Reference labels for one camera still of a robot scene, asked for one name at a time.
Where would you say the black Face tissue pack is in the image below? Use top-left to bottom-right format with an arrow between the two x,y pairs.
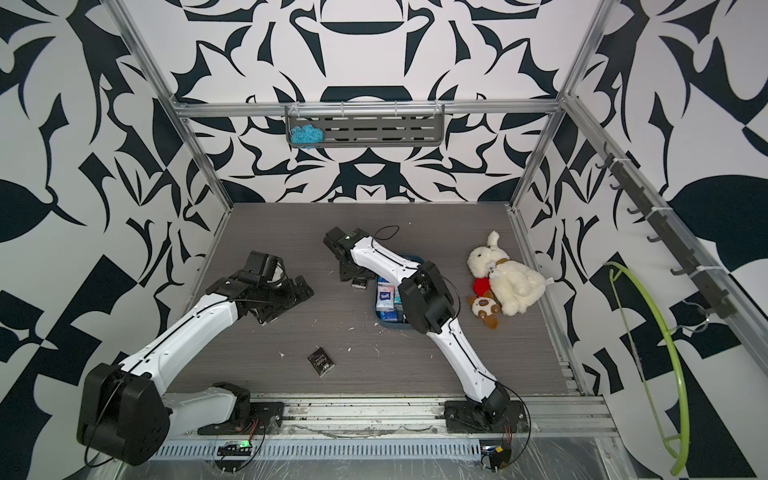
307,347 -> 335,378
351,277 -> 368,290

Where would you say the pink blue Tempo tissue pack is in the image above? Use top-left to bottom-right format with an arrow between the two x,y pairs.
375,283 -> 395,311

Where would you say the teal plastic storage box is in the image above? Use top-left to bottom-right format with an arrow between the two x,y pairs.
375,276 -> 410,329

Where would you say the dark blue Tempo tissue pack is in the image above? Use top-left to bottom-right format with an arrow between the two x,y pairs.
378,310 -> 400,323

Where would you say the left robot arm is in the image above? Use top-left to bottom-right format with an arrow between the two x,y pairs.
76,251 -> 314,466

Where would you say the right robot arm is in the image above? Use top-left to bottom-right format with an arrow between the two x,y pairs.
323,227 -> 513,432

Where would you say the small black electronics box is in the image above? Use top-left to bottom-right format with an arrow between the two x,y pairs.
216,440 -> 253,459

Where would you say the black round plug box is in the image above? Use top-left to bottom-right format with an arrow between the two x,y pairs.
480,445 -> 512,472

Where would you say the cyan crumpled item in rack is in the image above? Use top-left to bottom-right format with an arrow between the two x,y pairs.
289,125 -> 325,148

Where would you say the white plush toy dog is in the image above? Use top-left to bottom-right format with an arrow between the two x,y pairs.
467,231 -> 554,329

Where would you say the green hoop tube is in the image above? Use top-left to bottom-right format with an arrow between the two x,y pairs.
602,260 -> 695,476

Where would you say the grey slotted wall rack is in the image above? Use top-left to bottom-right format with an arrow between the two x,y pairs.
284,102 -> 446,148

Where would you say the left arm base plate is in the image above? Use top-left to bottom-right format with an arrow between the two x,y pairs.
197,401 -> 286,436

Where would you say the white ribbed cable duct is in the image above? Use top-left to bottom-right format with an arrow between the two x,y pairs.
151,438 -> 481,461

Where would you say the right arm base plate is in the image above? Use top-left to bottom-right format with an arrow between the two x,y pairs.
443,400 -> 530,434

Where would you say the black hook rail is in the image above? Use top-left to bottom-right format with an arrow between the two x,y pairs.
599,143 -> 738,319

